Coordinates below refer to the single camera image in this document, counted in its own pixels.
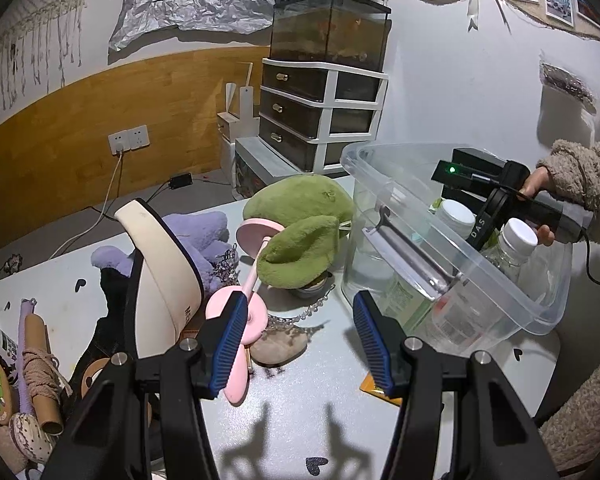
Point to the black power adapter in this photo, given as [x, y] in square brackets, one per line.
[181, 181]

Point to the purple plush toy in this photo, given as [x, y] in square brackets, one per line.
[200, 230]

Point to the beige fuzzy clothing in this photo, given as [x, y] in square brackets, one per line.
[585, 410]

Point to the pink bunny stand mirror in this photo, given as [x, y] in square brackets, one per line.
[252, 232]

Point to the white drawer unit dark drawers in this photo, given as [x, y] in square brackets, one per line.
[325, 105]

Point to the dark glass fish tank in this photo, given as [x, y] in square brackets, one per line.
[325, 25]

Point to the grey beige stone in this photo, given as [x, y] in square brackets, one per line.
[280, 347]

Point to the small wooden drawer box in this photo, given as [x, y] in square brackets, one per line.
[227, 125]

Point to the person's right hand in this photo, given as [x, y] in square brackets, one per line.
[537, 182]

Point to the macrame wall hanging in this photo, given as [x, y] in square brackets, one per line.
[30, 20]

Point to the green label plastic bottle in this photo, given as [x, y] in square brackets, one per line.
[455, 215]

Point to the cardboard tube with twine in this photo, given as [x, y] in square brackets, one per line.
[35, 330]

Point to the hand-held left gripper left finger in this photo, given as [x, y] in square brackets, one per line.
[227, 345]

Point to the plastic pouch dried flowers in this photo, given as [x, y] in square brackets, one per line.
[570, 82]

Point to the grey storage box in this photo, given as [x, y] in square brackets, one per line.
[252, 160]

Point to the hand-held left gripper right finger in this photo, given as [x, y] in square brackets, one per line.
[375, 350]

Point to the white-capped plastic bottle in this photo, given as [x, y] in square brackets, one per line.
[517, 237]

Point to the clear plastic storage container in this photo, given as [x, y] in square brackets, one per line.
[530, 305]

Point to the green plush hat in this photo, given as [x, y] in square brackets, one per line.
[300, 255]

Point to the plain clear plastic bottle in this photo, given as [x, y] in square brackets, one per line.
[375, 265]

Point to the silver crystal tiara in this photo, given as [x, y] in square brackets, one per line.
[226, 265]

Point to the orange tube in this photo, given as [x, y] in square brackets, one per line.
[370, 385]

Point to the black denim garment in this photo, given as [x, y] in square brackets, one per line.
[112, 300]

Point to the white wall socket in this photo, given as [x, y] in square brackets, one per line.
[130, 140]

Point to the brown printed box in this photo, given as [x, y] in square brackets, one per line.
[191, 336]

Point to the cream cap black brim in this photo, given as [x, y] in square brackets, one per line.
[160, 285]

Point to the person's right forearm fuzzy sleeve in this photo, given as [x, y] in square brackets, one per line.
[590, 180]

